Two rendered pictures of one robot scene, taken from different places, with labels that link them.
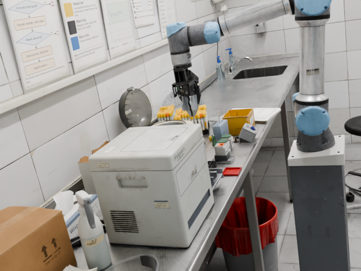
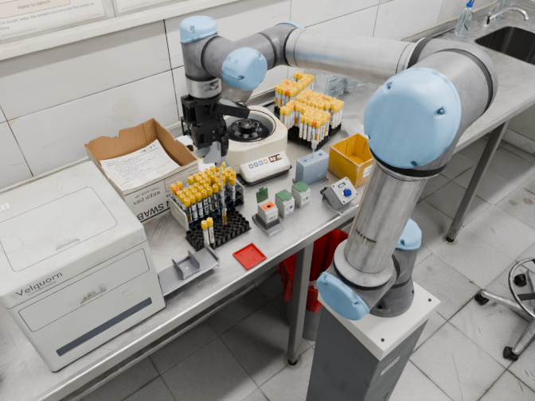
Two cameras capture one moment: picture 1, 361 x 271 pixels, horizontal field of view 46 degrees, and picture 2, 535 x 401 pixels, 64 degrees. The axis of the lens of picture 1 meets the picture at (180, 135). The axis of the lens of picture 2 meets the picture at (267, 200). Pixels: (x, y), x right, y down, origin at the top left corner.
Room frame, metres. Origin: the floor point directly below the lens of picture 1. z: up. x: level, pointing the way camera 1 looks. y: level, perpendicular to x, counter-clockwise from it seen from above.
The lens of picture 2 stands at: (0.93, -0.57, 1.81)
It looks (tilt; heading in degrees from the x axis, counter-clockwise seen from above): 43 degrees down; 27
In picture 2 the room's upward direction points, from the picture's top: 1 degrees clockwise
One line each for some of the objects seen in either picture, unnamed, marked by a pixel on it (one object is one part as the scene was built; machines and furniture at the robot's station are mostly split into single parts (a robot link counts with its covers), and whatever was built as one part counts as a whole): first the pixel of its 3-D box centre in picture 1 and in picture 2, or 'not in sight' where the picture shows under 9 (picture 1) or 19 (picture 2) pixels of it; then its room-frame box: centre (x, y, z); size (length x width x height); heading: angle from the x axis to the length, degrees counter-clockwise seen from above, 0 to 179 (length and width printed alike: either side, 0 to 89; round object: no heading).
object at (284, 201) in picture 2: (223, 147); (284, 203); (1.80, -0.18, 0.91); 0.05 x 0.04 x 0.07; 66
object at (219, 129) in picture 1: (221, 132); (311, 169); (1.96, -0.20, 0.92); 0.10 x 0.07 x 0.10; 151
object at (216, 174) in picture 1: (206, 183); (179, 271); (1.43, -0.06, 0.92); 0.21 x 0.07 x 0.05; 156
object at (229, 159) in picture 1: (222, 157); (267, 219); (1.72, -0.16, 0.89); 0.09 x 0.05 x 0.04; 64
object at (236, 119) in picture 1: (239, 122); (356, 160); (2.08, -0.31, 0.93); 0.13 x 0.13 x 0.10; 65
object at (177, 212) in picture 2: not in sight; (207, 200); (1.69, 0.03, 0.91); 0.20 x 0.10 x 0.07; 156
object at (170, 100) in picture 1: (174, 104); (323, 72); (2.53, 0.00, 0.97); 0.26 x 0.17 x 0.19; 170
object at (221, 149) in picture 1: (221, 151); (267, 213); (1.72, -0.16, 0.92); 0.05 x 0.04 x 0.06; 64
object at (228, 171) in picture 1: (231, 171); (249, 255); (1.59, -0.18, 0.88); 0.07 x 0.07 x 0.01; 66
